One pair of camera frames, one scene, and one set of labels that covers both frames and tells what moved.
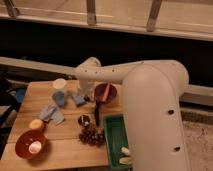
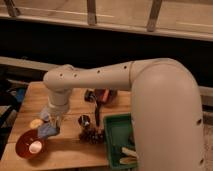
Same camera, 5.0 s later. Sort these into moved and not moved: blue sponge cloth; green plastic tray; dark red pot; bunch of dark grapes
Moved: blue sponge cloth
Not moved: bunch of dark grapes; green plastic tray; dark red pot
